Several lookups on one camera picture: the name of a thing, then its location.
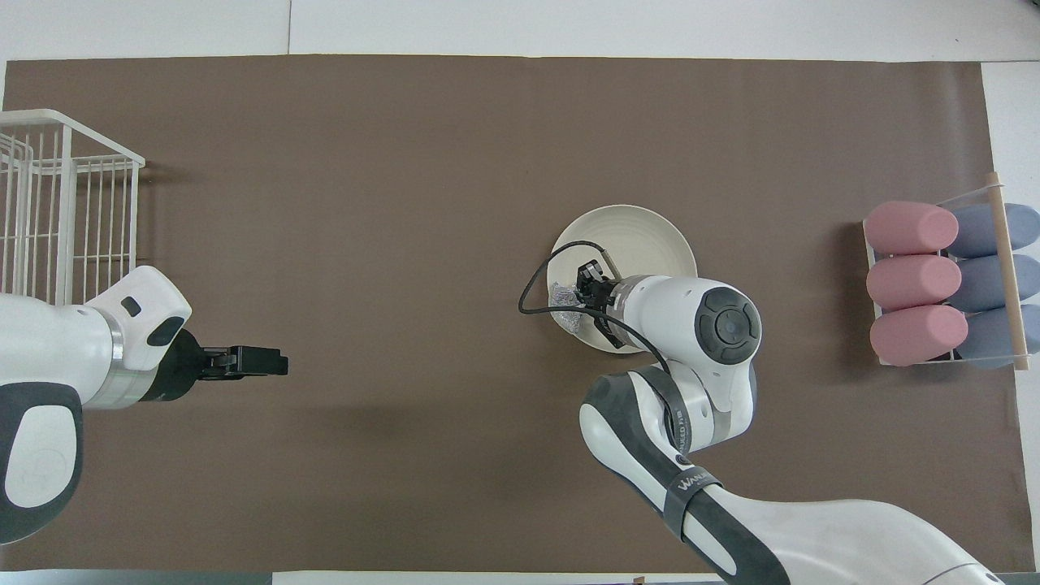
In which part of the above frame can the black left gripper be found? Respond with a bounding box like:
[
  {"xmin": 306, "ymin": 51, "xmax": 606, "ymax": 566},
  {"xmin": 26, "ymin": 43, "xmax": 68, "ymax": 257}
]
[{"xmin": 145, "ymin": 328, "xmax": 289, "ymax": 404}]

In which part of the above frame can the blue plastic cup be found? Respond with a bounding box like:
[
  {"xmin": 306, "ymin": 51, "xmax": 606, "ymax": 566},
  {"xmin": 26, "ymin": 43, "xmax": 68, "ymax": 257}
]
[
  {"xmin": 947, "ymin": 203, "xmax": 1040, "ymax": 259},
  {"xmin": 955, "ymin": 305, "xmax": 1040, "ymax": 371},
  {"xmin": 951, "ymin": 254, "xmax": 1040, "ymax": 312}
]

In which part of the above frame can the white wire basket rack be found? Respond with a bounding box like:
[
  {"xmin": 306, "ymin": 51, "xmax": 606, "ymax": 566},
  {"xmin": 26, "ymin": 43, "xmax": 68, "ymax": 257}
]
[{"xmin": 0, "ymin": 109, "xmax": 145, "ymax": 306}]

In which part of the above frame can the silver mesh sponge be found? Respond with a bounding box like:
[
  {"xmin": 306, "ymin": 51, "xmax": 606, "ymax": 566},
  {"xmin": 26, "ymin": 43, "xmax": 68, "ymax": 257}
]
[{"xmin": 548, "ymin": 280, "xmax": 590, "ymax": 336}]

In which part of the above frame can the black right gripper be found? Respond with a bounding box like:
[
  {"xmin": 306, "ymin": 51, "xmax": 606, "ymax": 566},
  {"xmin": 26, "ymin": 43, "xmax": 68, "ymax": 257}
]
[{"xmin": 575, "ymin": 260, "xmax": 628, "ymax": 350}]

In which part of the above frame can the white cup rack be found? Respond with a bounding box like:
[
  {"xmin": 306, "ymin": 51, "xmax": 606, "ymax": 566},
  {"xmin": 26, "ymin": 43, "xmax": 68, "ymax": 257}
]
[{"xmin": 861, "ymin": 171, "xmax": 1031, "ymax": 372}]

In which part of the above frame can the cream round plate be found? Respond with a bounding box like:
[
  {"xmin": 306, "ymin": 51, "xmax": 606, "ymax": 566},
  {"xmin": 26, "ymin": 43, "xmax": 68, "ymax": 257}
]
[{"xmin": 547, "ymin": 205, "xmax": 698, "ymax": 355}]

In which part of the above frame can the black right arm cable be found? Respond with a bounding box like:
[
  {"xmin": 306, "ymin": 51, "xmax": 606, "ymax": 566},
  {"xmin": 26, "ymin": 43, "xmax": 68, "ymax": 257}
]
[{"xmin": 518, "ymin": 240, "xmax": 675, "ymax": 376}]

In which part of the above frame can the brown table mat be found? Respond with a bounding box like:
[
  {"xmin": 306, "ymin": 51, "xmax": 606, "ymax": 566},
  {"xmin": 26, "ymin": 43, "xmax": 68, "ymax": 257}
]
[{"xmin": 0, "ymin": 54, "xmax": 1037, "ymax": 574}]

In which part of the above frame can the pink plastic cup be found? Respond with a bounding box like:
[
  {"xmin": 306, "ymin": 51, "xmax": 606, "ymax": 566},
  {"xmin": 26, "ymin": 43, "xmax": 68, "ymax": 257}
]
[
  {"xmin": 866, "ymin": 254, "xmax": 963, "ymax": 312},
  {"xmin": 864, "ymin": 201, "xmax": 960, "ymax": 258},
  {"xmin": 869, "ymin": 305, "xmax": 969, "ymax": 367}
]

